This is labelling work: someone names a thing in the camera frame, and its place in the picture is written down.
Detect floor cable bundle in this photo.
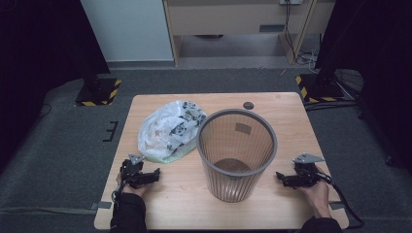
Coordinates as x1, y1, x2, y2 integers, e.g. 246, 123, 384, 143
296, 48, 323, 75

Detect grey ribbed trash bin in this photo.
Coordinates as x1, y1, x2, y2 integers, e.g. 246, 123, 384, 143
195, 108, 279, 204

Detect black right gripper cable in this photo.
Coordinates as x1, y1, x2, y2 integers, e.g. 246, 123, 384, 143
319, 172, 366, 230

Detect black striped stand base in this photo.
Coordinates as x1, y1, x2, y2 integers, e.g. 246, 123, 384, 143
74, 77, 123, 108
294, 73, 346, 104

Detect black floor cables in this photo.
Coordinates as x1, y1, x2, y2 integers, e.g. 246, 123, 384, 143
304, 99, 358, 113

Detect black curtain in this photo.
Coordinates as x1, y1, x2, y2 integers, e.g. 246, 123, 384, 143
0, 0, 112, 164
315, 0, 412, 171

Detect beige wooden desk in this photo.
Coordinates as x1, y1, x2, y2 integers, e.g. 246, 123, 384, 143
162, 0, 336, 68

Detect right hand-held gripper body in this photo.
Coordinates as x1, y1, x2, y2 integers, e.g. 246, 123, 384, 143
292, 152, 326, 189

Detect white cabinet panel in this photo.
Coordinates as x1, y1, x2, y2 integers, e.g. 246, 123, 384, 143
80, 0, 176, 63

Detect grey table edge bracket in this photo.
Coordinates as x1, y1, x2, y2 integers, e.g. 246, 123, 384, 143
328, 200, 346, 211

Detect person's left hand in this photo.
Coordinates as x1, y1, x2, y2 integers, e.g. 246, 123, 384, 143
115, 171, 149, 198

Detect person's right hand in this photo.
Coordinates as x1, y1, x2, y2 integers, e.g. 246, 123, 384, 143
295, 166, 333, 219

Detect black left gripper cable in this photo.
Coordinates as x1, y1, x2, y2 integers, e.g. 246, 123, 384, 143
111, 180, 128, 204

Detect black power cables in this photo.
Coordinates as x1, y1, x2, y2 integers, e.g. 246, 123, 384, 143
283, 3, 298, 62

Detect white printed plastic bag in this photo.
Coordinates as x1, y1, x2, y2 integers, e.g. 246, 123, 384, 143
137, 99, 208, 164

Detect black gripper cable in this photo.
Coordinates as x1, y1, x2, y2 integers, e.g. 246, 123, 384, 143
319, 172, 366, 230
111, 180, 128, 204

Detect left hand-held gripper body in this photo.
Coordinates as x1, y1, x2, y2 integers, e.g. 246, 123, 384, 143
120, 153, 146, 190

